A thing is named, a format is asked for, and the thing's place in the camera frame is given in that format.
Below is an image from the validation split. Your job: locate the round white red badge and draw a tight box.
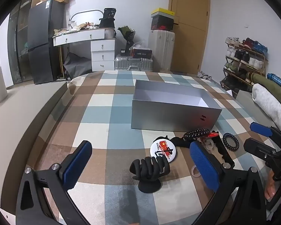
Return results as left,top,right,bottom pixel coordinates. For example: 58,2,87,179
150,138,171,163

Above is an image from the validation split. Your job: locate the black red shoe box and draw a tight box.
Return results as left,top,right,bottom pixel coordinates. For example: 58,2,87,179
130,48,152,59

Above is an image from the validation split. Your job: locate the black hair claw clip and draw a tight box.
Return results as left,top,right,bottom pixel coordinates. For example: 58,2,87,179
129,156,171,194

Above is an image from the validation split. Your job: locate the silver suitcase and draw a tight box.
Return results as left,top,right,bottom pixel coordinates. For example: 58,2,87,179
114,54,154,72

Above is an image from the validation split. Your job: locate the person's right hand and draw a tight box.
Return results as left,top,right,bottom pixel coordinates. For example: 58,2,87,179
264,171,281,202

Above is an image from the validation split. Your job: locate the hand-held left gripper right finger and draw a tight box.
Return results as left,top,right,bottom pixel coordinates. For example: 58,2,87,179
190,141,268,225

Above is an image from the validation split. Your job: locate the silver cardboard box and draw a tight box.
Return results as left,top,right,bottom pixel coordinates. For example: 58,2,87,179
131,79,223,133

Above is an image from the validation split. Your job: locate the black bead bracelet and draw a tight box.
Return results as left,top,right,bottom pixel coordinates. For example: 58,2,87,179
184,128,211,141

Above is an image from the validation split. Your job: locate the desk clutter pile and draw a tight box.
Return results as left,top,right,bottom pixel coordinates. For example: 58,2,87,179
54,21,101,36

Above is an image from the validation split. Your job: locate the black bag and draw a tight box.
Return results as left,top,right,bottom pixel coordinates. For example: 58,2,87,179
99,8,117,29

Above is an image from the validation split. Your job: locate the glass door cabinet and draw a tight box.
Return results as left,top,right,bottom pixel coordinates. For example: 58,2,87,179
7,2,35,89

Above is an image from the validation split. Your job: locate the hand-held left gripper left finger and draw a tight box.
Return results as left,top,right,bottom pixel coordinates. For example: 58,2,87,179
15,140,93,225

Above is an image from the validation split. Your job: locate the small clear ring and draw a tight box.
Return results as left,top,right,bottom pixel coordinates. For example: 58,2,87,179
191,165,202,177

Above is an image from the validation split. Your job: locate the wooden shoe rack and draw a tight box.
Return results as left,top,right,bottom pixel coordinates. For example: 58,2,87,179
220,37,269,92

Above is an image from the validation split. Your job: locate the group of shoes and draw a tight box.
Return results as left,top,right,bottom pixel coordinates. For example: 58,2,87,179
221,37,268,86

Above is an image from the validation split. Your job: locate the pile of loose shoes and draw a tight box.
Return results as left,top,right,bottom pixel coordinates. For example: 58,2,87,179
197,71,212,80

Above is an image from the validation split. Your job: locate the checkered bedsheet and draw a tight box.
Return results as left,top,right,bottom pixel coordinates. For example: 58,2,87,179
26,70,281,225

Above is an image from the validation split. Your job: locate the yellow lid shoe box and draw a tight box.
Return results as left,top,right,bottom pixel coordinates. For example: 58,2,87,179
151,8,175,18

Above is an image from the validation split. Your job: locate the wooden door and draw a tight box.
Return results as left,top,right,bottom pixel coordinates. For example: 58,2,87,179
169,0,211,75

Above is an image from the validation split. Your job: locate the white desk with drawers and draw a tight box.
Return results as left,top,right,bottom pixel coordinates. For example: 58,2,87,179
53,27,116,72

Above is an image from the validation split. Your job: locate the clear ring with red top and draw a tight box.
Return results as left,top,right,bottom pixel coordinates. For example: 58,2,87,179
201,132,220,151

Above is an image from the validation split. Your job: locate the white suitcase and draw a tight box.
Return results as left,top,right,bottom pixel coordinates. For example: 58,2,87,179
149,29,176,72

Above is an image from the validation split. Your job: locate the grey cushion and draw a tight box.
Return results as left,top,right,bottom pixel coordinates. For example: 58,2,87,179
235,90,256,104

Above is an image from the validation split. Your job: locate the dark grey bag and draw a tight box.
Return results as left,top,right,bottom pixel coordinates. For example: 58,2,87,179
63,53,93,79

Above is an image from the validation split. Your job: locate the black refrigerator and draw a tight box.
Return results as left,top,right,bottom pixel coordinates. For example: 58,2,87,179
28,0,66,85

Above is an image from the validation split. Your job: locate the black wrapped bouquet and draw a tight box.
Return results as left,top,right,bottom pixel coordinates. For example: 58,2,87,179
117,25,136,52

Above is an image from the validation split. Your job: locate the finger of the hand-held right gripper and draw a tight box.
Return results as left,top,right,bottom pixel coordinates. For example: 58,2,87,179
244,138,280,167
250,122,281,142

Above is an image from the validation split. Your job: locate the white rolled blanket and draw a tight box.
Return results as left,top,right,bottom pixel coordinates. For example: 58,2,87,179
252,83,281,136

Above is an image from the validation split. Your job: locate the oval mirror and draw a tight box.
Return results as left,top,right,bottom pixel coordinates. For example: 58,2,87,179
68,9,103,29

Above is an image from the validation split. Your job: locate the black spiral hair tie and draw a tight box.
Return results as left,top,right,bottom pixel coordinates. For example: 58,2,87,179
222,132,240,151

